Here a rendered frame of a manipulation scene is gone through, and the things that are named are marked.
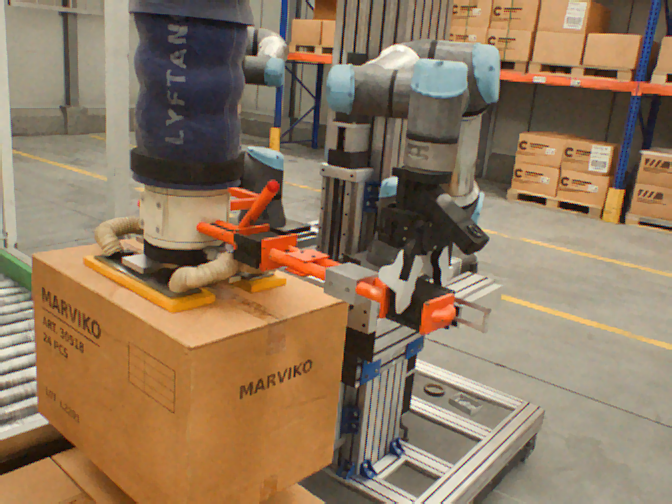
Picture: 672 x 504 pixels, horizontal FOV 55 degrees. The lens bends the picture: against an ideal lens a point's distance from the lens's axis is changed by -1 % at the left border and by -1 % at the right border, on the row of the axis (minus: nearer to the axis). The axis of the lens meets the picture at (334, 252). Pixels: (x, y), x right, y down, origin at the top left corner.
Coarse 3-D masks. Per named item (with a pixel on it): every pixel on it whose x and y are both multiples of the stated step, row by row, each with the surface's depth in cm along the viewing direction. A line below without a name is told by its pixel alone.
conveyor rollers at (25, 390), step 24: (0, 288) 267; (24, 288) 266; (0, 312) 242; (24, 312) 241; (0, 336) 226; (24, 336) 224; (0, 360) 209; (24, 360) 207; (0, 384) 193; (24, 384) 198; (0, 408) 178; (24, 408) 181; (0, 432) 169
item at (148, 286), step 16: (96, 256) 139; (112, 256) 140; (112, 272) 132; (128, 272) 131; (160, 272) 126; (128, 288) 128; (144, 288) 125; (160, 288) 124; (160, 304) 121; (176, 304) 119; (192, 304) 122
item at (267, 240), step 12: (240, 228) 120; (252, 228) 122; (264, 228) 124; (276, 228) 124; (240, 240) 118; (252, 240) 115; (264, 240) 114; (276, 240) 116; (288, 240) 119; (240, 252) 118; (252, 252) 117; (264, 252) 115; (252, 264) 116; (264, 264) 116; (276, 264) 118
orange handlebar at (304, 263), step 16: (240, 192) 162; (240, 208) 151; (208, 224) 128; (224, 224) 130; (224, 240) 124; (272, 256) 115; (288, 256) 113; (304, 256) 112; (320, 256) 113; (304, 272) 111; (320, 272) 108; (368, 288) 102; (432, 320) 94; (448, 320) 95
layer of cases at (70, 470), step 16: (32, 464) 157; (48, 464) 158; (64, 464) 159; (80, 464) 159; (0, 480) 151; (16, 480) 151; (32, 480) 152; (48, 480) 152; (64, 480) 153; (80, 480) 153; (96, 480) 154; (112, 480) 154; (0, 496) 146; (16, 496) 146; (32, 496) 147; (48, 496) 147; (64, 496) 147; (80, 496) 148; (96, 496) 148; (112, 496) 149; (128, 496) 149; (272, 496) 154; (288, 496) 154; (304, 496) 155
